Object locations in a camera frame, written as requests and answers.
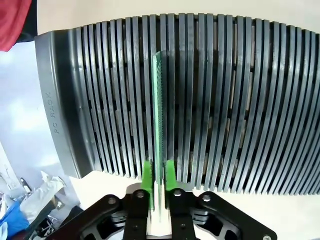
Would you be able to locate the green PCB board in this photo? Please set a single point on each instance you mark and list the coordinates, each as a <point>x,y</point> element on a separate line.
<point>158,112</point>

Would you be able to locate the dark grey slotted PCB rack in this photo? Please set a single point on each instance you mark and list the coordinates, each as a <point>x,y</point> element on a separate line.
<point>225,100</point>

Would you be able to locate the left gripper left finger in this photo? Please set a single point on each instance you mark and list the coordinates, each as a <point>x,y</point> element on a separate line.
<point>136,212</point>

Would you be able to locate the person in blue shirt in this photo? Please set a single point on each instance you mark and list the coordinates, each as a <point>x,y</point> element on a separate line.
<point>12,217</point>

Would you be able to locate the person in red jacket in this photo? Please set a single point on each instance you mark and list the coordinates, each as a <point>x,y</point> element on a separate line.
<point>10,22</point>

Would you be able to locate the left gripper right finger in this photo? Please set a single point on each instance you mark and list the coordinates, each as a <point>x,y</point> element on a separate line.
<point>181,212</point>

